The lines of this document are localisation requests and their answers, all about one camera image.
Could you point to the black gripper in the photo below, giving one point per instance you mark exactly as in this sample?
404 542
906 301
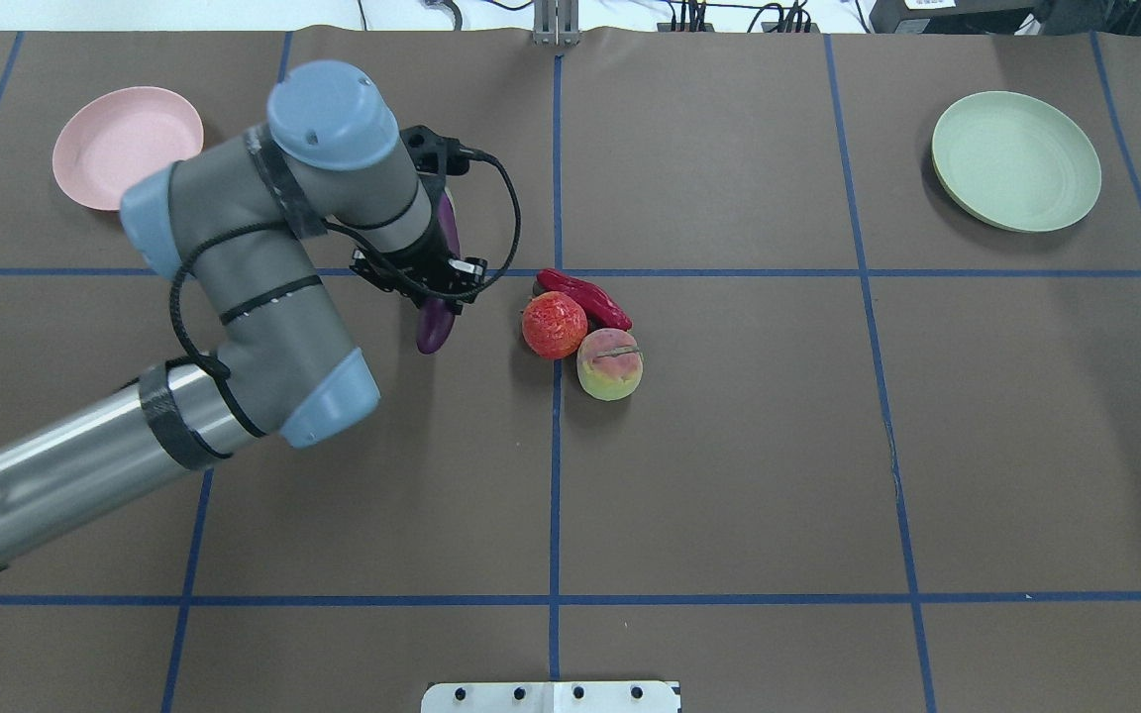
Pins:
419 261

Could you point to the red chili pepper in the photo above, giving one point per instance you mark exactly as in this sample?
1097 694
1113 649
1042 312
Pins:
601 309

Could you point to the peach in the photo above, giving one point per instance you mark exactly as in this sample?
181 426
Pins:
609 364

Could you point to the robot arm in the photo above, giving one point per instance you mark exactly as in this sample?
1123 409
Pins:
265 349

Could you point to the red pomegranate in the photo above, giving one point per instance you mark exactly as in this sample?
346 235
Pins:
553 325

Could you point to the pink plate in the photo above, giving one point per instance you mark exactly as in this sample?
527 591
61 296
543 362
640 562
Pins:
120 139

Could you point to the green plate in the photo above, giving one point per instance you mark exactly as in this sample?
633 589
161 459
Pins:
1016 162

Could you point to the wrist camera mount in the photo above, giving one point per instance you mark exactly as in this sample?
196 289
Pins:
435 154

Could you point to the top frame bracket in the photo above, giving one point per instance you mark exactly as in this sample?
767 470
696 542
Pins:
556 23

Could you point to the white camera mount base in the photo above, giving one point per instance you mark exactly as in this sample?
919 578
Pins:
554 696

